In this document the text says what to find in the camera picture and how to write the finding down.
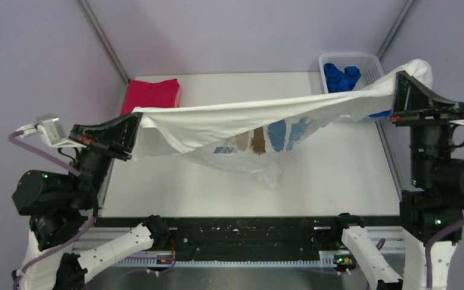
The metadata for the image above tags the blue t-shirt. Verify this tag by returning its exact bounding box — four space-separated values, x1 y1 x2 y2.
323 62 393 118

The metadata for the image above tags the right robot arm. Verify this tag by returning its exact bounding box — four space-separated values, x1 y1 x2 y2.
330 71 464 289

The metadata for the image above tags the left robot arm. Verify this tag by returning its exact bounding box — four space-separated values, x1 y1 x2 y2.
8 112 170 289

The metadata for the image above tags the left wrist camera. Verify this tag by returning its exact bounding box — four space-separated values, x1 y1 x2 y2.
18 114 79 148

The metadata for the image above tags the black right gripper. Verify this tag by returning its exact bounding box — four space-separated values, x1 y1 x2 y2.
387 69 464 185

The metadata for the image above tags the corner metal post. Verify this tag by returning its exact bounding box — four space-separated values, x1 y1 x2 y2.
376 0 419 61
76 0 131 85

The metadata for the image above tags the left corner metal post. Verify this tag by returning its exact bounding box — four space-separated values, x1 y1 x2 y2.
76 0 131 85

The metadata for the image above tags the white plastic basket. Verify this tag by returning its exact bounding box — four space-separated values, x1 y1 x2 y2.
318 52 394 121

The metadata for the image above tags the white printed t-shirt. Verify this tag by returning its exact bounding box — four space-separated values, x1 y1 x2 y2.
130 59 434 190

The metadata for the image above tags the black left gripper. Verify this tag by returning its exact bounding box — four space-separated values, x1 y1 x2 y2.
69 109 144 208

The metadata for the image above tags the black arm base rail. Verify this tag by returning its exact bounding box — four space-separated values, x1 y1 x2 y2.
153 216 345 262

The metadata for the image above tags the white slotted cable duct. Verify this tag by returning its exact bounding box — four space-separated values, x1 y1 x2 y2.
114 251 353 268

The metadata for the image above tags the right corner metal post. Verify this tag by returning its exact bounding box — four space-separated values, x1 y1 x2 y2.
376 0 419 61

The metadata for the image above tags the magenta folded t-shirt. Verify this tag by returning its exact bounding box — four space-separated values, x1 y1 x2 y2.
120 79 182 115

